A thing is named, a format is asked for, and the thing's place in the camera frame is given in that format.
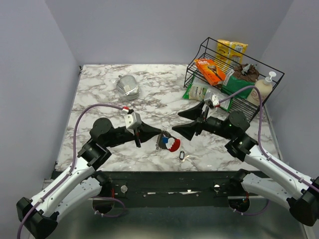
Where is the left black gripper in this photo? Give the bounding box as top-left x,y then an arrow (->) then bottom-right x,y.
104,120 -> 162,148

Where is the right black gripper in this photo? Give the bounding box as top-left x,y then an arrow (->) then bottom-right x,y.
172,99 -> 233,140

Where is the red carabiner keyring with chain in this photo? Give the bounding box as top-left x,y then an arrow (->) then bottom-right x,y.
156,130 -> 181,152

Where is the blue key tag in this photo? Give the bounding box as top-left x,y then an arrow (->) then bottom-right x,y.
161,136 -> 168,144

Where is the black key tag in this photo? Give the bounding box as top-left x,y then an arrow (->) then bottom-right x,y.
178,150 -> 189,162

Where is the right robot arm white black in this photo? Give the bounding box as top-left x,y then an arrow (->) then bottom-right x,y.
172,102 -> 319,227

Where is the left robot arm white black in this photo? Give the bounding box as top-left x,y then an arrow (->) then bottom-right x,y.
16,113 -> 161,239

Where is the green white wipes pack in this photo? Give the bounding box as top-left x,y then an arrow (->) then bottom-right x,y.
182,78 -> 227,101

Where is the silver foil pouch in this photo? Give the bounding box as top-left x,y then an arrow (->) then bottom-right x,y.
116,75 -> 140,100

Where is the orange razor box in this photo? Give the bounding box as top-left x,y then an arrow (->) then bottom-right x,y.
194,58 -> 226,86

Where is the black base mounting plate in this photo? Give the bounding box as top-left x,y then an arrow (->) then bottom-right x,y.
51,170 -> 275,209

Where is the brown green chocolate bag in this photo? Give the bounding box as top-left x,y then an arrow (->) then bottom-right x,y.
221,64 -> 260,95

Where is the yellow snack packet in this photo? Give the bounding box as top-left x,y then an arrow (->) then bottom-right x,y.
216,39 -> 248,71

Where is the cream lotion pump bottle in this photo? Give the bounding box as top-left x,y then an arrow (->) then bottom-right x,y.
247,71 -> 277,106

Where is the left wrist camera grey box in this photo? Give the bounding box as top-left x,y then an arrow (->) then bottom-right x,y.
124,112 -> 142,130

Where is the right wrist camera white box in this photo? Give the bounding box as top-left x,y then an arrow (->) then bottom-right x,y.
203,91 -> 220,109

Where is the black wire rack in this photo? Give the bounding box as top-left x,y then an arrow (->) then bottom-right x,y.
183,37 -> 285,121

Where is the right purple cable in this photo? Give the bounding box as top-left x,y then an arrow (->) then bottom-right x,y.
215,85 -> 319,216

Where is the purple cable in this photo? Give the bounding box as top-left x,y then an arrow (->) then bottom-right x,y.
215,85 -> 319,216
16,104 -> 127,239

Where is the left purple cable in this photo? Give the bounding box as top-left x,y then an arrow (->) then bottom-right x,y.
16,104 -> 127,239

